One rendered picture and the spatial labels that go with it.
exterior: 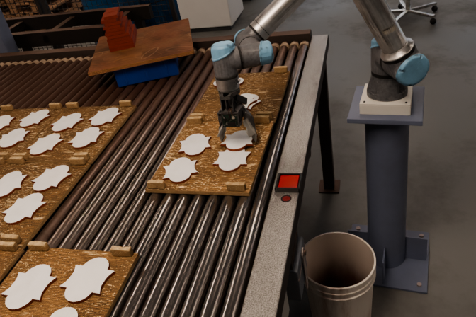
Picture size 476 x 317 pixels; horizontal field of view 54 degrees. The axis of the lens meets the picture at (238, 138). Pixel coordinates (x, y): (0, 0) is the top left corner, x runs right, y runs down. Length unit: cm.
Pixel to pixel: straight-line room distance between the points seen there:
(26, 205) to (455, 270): 185
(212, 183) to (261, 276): 40
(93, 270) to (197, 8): 448
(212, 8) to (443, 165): 332
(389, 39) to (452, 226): 131
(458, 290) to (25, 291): 178
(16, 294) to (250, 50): 95
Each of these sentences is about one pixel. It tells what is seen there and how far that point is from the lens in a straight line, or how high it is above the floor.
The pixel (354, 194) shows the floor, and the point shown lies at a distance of 282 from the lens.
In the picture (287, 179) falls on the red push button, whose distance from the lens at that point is 147.
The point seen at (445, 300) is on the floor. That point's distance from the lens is 236.
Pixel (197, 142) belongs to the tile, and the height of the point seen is 95.
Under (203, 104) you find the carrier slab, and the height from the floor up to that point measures 94.
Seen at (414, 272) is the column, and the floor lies 1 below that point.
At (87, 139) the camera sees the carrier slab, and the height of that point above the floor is 95.
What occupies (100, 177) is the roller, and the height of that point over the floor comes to 92.
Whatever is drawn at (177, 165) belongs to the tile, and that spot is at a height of 95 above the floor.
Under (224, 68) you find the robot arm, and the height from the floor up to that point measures 124.
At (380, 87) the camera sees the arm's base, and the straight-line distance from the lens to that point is 185.
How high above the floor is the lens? 183
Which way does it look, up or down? 32 degrees down
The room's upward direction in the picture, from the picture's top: 11 degrees counter-clockwise
